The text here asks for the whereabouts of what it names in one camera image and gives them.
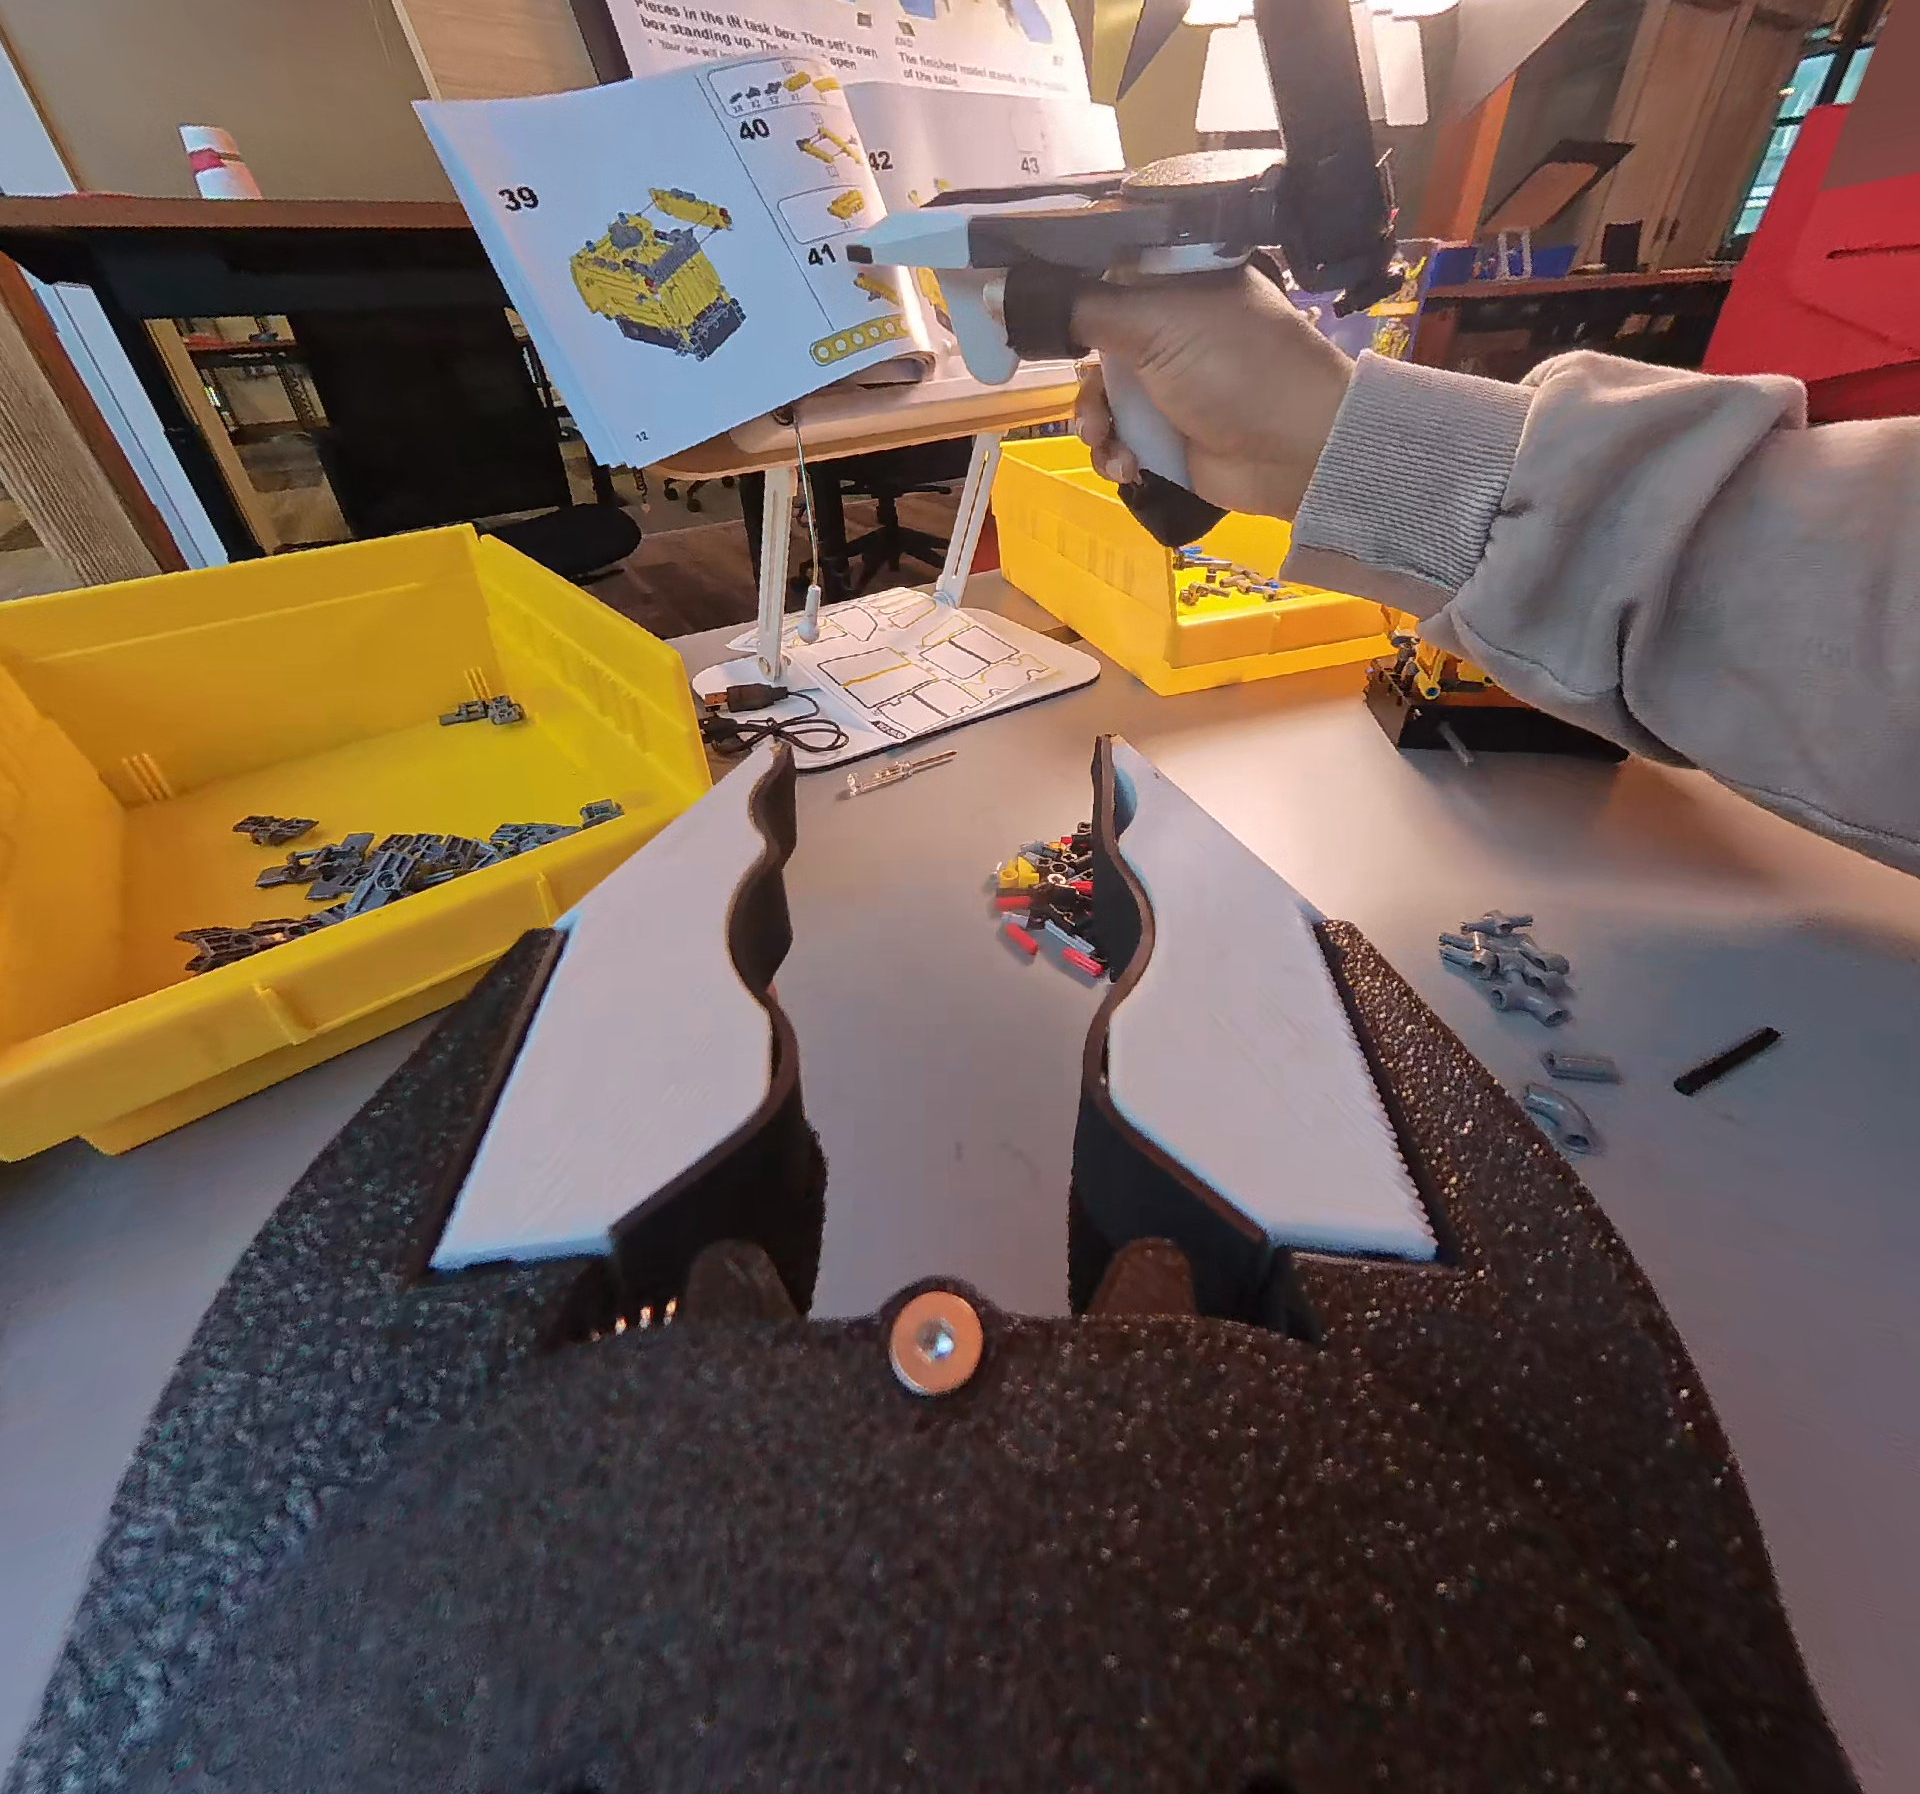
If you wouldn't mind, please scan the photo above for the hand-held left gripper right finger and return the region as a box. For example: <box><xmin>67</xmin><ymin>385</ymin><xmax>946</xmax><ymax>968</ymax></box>
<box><xmin>1067</xmin><ymin>735</ymin><xmax>1443</xmax><ymax>1343</ymax></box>

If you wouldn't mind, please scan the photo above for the person's right hand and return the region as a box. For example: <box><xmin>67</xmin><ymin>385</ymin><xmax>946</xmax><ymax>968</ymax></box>
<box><xmin>1069</xmin><ymin>261</ymin><xmax>1360</xmax><ymax>523</ymax></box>

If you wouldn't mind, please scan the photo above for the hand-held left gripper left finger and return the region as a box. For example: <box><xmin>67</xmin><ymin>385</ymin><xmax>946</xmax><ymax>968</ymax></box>
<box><xmin>428</xmin><ymin>740</ymin><xmax>828</xmax><ymax>1343</ymax></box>

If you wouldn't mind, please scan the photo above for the pile of grey connectors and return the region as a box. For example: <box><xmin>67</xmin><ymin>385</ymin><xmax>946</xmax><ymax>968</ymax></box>
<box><xmin>1436</xmin><ymin>907</ymin><xmax>1577</xmax><ymax>1030</ymax></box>

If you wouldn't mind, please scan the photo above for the black axle rod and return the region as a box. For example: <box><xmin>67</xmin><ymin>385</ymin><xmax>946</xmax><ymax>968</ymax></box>
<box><xmin>1671</xmin><ymin>1025</ymin><xmax>1786</xmax><ymax>1098</ymax></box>

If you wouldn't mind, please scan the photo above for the yellow plastic bin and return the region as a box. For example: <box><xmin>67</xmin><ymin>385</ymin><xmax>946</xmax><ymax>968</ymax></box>
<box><xmin>0</xmin><ymin>523</ymin><xmax>718</xmax><ymax>1161</ymax></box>

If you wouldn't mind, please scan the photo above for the heap of assorted small parts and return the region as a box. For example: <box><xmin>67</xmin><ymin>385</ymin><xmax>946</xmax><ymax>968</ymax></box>
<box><xmin>1174</xmin><ymin>549</ymin><xmax>1309</xmax><ymax>611</ymax></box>

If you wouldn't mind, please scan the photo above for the grey desk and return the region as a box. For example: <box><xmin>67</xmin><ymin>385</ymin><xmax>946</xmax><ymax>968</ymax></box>
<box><xmin>0</xmin><ymin>571</ymin><xmax>1920</xmax><ymax>1736</ymax></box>

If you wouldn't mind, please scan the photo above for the yellow block robot model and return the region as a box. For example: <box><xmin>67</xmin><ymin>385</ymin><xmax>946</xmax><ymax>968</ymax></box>
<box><xmin>1361</xmin><ymin>628</ymin><xmax>1632</xmax><ymax>765</ymax></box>

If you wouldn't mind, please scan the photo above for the pile of black red pins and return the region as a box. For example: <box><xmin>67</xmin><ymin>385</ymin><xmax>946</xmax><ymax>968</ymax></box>
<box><xmin>989</xmin><ymin>818</ymin><xmax>1121</xmax><ymax>989</ymax></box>

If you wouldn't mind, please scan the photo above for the black usb cable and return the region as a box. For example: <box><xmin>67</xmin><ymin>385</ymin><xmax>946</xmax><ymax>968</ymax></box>
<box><xmin>697</xmin><ymin>682</ymin><xmax>853</xmax><ymax>759</ymax></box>

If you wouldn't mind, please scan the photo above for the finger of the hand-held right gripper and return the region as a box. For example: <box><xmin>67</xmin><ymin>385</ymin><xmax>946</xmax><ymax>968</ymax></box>
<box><xmin>844</xmin><ymin>204</ymin><xmax>1042</xmax><ymax>390</ymax></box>

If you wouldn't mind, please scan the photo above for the white roll with red band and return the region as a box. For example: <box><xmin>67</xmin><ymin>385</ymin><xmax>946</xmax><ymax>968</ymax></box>
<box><xmin>177</xmin><ymin>122</ymin><xmax>266</xmax><ymax>204</ymax></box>

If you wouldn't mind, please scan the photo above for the white wooden book stand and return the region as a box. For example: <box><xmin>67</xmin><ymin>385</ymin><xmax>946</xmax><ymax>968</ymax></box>
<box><xmin>351</xmin><ymin>0</ymin><xmax>1108</xmax><ymax>775</ymax></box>

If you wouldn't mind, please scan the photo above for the black office chair base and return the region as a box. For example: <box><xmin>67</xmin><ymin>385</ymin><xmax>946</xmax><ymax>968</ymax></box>
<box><xmin>832</xmin><ymin>436</ymin><xmax>968</xmax><ymax>593</ymax></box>

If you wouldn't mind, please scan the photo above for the yellow bin with divider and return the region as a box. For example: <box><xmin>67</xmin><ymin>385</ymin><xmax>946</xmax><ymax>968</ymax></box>
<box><xmin>989</xmin><ymin>432</ymin><xmax>1419</xmax><ymax>695</ymax></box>

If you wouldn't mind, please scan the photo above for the dark wooden shelf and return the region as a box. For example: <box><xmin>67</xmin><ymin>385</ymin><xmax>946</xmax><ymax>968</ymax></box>
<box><xmin>0</xmin><ymin>193</ymin><xmax>631</xmax><ymax>557</ymax></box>

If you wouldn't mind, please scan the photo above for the white sticker sheet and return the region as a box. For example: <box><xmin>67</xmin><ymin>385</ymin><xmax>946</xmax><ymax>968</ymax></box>
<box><xmin>773</xmin><ymin>589</ymin><xmax>1052</xmax><ymax>740</ymax></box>

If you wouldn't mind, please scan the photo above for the person's right forearm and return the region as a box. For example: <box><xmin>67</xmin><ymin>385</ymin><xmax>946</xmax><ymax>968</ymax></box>
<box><xmin>1286</xmin><ymin>351</ymin><xmax>1920</xmax><ymax>872</ymax></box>

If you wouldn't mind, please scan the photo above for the heap of dark grey plates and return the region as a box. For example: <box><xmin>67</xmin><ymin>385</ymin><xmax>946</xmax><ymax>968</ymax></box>
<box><xmin>174</xmin><ymin>689</ymin><xmax>627</xmax><ymax>975</ymax></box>

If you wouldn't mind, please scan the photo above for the red felt bag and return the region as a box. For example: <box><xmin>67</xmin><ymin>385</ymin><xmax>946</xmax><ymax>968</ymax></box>
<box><xmin>1703</xmin><ymin>103</ymin><xmax>1920</xmax><ymax>424</ymax></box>

